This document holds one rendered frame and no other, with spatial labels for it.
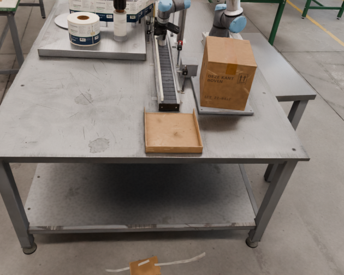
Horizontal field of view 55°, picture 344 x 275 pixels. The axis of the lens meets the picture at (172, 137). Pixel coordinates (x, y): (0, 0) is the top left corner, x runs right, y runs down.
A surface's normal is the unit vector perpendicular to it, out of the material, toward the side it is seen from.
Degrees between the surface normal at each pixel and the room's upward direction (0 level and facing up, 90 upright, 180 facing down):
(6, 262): 0
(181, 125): 0
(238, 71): 90
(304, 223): 0
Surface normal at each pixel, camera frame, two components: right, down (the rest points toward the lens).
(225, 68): -0.05, 0.65
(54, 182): 0.11, -0.76
